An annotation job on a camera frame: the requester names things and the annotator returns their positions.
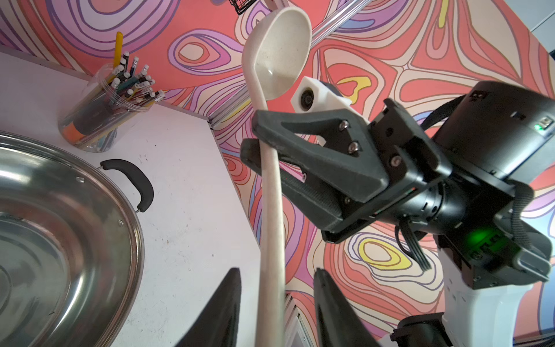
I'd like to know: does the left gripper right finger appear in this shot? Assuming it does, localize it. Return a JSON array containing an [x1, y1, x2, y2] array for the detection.
[[314, 268, 369, 346]]

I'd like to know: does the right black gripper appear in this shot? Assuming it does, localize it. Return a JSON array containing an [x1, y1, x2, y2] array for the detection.
[[240, 98, 452, 244]]

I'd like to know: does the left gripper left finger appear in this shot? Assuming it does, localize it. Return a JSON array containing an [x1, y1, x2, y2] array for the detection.
[[176, 267, 241, 347]]

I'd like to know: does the beige plastic ladle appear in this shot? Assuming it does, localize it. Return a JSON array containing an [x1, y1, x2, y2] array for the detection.
[[241, 6, 312, 346]]

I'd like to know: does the stainless steel pot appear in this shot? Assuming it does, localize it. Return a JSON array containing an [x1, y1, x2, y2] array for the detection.
[[1, 132, 154, 346]]

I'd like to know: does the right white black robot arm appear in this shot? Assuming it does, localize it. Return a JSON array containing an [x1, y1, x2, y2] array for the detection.
[[241, 81, 554, 346]]

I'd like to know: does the clear pencil cup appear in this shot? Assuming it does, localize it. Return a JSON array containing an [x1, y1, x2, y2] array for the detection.
[[58, 32, 166, 153]]

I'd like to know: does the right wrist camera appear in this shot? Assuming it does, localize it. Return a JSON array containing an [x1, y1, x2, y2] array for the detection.
[[291, 77, 352, 132]]

